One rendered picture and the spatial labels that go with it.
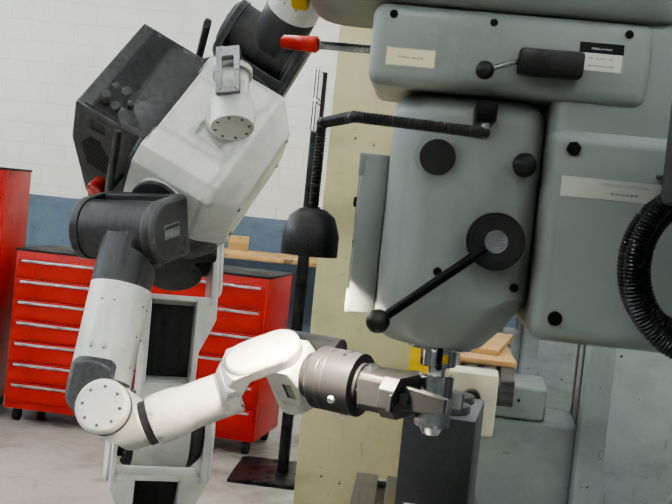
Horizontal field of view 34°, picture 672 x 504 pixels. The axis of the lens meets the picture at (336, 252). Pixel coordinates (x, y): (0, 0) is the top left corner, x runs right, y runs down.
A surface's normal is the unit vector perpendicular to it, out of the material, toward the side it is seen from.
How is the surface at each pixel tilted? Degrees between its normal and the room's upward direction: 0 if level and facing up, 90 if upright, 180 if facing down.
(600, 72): 90
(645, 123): 90
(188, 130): 58
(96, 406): 70
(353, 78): 90
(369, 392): 90
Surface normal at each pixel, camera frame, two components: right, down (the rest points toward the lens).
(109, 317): -0.09, -0.30
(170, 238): 0.93, 0.05
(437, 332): -0.12, 0.61
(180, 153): 0.26, -0.47
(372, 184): -0.07, 0.04
